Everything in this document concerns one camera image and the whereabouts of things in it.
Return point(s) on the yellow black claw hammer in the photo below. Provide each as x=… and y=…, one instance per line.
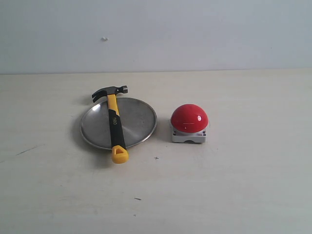
x=119, y=152

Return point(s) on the red dome push button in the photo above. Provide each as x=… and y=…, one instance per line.
x=189, y=122

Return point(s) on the round stainless steel plate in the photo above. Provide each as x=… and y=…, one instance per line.
x=138, y=120

